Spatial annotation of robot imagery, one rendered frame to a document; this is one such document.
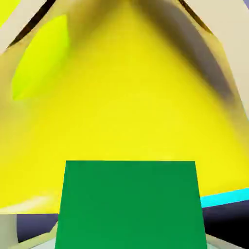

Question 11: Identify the large yellow box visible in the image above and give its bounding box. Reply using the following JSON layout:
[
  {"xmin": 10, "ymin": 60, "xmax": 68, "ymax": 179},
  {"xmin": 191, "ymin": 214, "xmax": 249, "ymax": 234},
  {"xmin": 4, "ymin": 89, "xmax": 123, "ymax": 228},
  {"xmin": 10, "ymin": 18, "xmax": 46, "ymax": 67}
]
[{"xmin": 0, "ymin": 0, "xmax": 21, "ymax": 28}]

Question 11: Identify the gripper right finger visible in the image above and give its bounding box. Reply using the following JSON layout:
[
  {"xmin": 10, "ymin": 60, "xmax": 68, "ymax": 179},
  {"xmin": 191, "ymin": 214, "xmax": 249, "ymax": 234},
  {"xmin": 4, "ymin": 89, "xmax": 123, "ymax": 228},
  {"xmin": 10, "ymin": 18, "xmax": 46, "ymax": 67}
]
[{"xmin": 205, "ymin": 233, "xmax": 236, "ymax": 249}]

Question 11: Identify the small green cube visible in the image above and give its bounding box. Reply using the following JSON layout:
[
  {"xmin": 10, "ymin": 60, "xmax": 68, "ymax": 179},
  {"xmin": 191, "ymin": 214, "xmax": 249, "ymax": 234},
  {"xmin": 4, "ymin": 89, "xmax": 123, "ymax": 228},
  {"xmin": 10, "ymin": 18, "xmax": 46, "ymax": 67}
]
[{"xmin": 54, "ymin": 160, "xmax": 208, "ymax": 249}]

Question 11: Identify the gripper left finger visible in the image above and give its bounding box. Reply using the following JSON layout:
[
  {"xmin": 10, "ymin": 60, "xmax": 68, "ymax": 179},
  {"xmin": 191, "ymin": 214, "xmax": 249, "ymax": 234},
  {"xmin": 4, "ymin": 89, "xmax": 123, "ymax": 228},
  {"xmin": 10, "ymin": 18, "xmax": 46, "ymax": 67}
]
[{"xmin": 18, "ymin": 221, "xmax": 59, "ymax": 249}]

